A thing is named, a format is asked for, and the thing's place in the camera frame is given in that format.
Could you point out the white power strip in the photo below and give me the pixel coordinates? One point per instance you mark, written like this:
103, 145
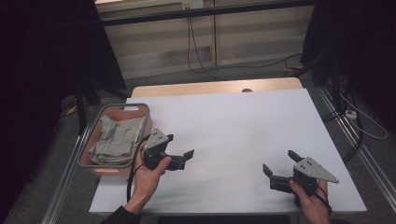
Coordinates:
351, 114

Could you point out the white table cover board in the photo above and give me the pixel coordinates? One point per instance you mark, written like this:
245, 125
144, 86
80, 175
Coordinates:
243, 124

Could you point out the white wall socket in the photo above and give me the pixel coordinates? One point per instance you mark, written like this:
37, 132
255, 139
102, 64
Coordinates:
192, 4

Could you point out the person's right hand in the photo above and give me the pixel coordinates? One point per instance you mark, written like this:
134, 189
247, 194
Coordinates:
314, 207

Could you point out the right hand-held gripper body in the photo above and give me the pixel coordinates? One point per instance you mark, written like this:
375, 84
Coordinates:
311, 169

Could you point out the grey shorts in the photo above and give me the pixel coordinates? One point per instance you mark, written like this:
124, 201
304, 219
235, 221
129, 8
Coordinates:
116, 144

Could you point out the black horizontal bar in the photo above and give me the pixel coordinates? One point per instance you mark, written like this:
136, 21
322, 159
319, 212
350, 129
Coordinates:
186, 14

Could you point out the aluminium floor rail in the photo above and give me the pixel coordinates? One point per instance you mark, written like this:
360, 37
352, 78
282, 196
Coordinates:
65, 174
364, 149

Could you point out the black tripod stand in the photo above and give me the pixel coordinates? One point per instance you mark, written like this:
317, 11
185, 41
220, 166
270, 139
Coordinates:
81, 105

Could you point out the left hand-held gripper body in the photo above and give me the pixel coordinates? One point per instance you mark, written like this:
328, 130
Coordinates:
157, 140

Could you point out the person's left hand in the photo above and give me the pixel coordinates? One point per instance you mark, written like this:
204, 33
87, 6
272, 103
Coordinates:
146, 182

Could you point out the black metal stand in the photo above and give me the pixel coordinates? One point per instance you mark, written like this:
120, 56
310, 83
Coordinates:
334, 81

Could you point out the pink basket with grey rim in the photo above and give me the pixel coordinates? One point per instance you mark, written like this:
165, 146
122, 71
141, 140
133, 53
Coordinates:
93, 137

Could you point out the black curtain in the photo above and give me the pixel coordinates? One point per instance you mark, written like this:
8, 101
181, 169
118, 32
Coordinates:
43, 77
358, 37

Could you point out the dark round table grommet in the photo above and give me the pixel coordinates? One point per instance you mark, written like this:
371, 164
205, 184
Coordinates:
247, 90

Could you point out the light wooden table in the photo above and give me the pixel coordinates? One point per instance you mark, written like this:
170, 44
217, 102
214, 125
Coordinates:
186, 88

